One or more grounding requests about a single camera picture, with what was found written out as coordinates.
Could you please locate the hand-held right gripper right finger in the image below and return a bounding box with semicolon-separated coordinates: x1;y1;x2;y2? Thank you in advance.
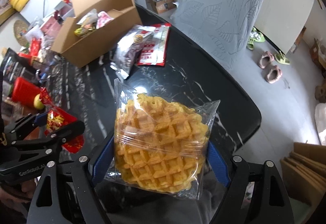
206;141;298;224

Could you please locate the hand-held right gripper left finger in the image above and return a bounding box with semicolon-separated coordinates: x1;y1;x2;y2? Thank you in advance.
27;137;115;224

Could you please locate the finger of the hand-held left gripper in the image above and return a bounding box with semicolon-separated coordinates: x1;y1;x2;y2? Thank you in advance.
4;112;50;138
10;120;86;156

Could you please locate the clear waffle packet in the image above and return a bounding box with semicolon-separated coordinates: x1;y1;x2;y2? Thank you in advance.
104;78;221;200

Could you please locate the silver snack packet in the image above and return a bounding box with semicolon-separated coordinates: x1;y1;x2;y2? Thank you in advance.
110;25;153;80

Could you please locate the white snack packet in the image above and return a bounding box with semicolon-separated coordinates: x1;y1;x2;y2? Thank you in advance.
78;8;98;26

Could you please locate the pink red snack packet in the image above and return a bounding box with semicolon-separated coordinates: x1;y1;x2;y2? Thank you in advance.
96;11;115;29

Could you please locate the red white strip packet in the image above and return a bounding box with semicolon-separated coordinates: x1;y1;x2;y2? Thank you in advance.
137;24;171;67

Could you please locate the person's left hand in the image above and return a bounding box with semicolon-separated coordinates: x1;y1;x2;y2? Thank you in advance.
0;179;39;214

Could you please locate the lemon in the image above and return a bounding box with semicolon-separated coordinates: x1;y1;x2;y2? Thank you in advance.
34;94;47;110

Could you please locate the red plastic container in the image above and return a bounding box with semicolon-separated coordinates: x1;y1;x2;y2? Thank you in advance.
11;77;42;105

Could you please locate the black pouch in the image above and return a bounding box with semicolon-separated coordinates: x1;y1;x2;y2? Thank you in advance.
0;48;29;85

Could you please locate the red bag with white print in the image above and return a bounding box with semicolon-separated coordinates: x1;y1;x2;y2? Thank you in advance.
28;38;43;57

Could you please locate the stack of flattened cardboard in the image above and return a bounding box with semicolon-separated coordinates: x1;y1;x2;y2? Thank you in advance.
280;142;326;210

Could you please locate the woven trivet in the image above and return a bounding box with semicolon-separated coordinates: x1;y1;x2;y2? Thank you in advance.
13;20;31;46

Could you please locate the red green snack packet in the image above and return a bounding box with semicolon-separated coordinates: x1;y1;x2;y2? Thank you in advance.
74;21;98;36

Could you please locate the white plastic bag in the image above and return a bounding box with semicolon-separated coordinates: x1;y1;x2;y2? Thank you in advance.
314;103;326;147

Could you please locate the cardboard box with packets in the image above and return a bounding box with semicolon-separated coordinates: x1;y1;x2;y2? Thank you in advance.
148;0;178;15

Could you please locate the white cabinet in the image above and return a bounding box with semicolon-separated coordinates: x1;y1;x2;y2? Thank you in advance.
253;0;318;54

